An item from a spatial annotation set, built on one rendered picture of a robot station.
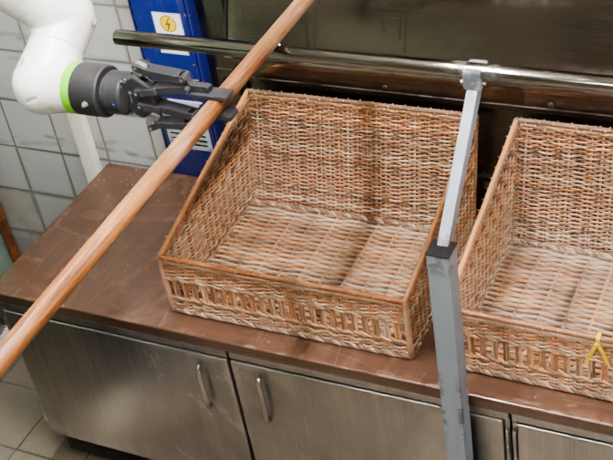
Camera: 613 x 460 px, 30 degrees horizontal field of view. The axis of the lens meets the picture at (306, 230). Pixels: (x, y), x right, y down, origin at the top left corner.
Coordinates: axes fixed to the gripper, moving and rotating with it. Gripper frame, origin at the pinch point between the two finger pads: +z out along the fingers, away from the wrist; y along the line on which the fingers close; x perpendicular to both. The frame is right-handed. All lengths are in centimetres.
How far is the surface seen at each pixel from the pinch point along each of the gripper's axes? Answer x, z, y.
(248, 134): -52, -28, 44
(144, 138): -59, -63, 54
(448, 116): -55, 20, 35
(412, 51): -57, 13, 21
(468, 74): -19.8, 37.4, 2.3
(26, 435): -9, -87, 119
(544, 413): -3, 53, 62
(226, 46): -21.5, -9.0, 2.1
